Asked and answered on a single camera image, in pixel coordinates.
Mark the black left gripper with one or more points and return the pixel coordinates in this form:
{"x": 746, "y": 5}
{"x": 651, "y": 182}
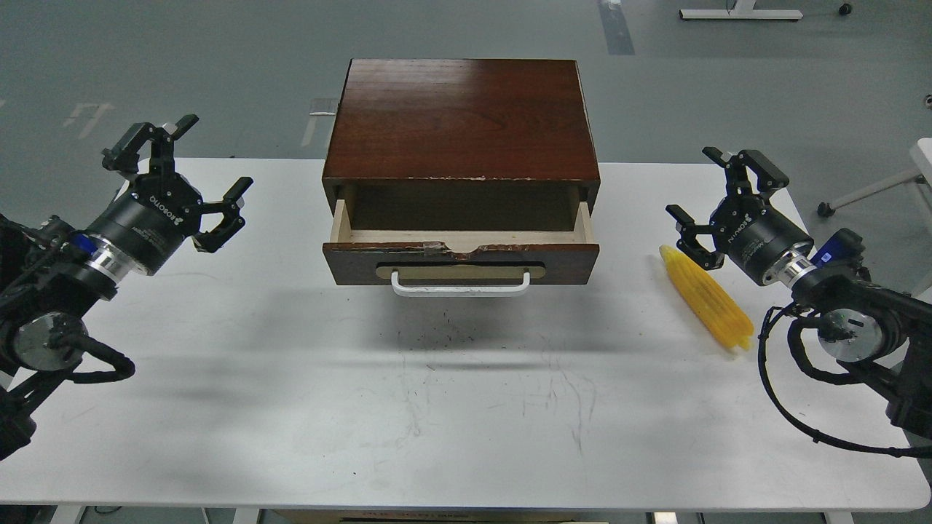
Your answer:
{"x": 147, "y": 221}

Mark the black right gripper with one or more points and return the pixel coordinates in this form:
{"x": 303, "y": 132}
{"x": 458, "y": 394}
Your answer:
{"x": 748, "y": 230}

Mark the yellow corn cob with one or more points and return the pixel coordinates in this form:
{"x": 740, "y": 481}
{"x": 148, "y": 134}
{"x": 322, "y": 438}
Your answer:
{"x": 712, "y": 305}

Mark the wooden drawer with white handle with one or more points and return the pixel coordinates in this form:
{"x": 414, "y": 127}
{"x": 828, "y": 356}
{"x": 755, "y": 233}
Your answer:
{"x": 461, "y": 262}

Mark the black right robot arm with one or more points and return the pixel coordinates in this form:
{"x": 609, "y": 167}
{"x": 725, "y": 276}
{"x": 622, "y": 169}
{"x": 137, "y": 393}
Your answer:
{"x": 846, "y": 329}

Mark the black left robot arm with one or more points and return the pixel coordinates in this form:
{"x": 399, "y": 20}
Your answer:
{"x": 53, "y": 275}

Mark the white table leg base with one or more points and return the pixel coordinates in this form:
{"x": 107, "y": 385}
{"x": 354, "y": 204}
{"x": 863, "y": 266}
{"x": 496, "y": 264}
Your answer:
{"x": 741, "y": 11}

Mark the white wheeled stand leg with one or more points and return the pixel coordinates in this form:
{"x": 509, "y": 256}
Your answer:
{"x": 916, "y": 179}

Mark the dark wooden cabinet box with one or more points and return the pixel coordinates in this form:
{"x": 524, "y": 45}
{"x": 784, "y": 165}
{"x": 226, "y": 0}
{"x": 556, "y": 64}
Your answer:
{"x": 485, "y": 120}

